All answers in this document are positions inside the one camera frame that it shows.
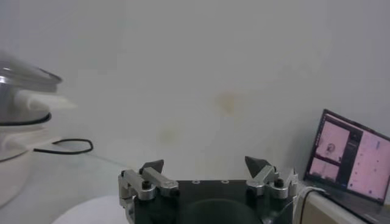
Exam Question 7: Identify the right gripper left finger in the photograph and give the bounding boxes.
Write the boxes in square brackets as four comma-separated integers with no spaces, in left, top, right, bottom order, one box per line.
[118,158,180,201]

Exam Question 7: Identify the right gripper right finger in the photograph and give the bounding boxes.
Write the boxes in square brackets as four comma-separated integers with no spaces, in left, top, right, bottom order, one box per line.
[244,155,299,200]

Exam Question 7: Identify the steel steamer pot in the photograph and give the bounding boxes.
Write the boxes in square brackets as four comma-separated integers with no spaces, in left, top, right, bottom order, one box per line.
[0,89,79,211]

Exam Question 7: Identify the perforated steel steamer basket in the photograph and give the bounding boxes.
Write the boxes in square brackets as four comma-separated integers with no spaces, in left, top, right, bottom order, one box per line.
[0,79,59,126]

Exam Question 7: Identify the white round plate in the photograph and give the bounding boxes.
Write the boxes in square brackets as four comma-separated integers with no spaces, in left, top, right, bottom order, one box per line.
[51,194,129,224]

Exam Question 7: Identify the dark laptop with pink screen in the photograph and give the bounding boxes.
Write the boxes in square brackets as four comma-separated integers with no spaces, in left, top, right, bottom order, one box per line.
[303,108,390,224]

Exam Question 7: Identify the black pot power cord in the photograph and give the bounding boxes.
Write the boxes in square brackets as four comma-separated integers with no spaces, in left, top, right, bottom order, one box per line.
[32,138,94,155]

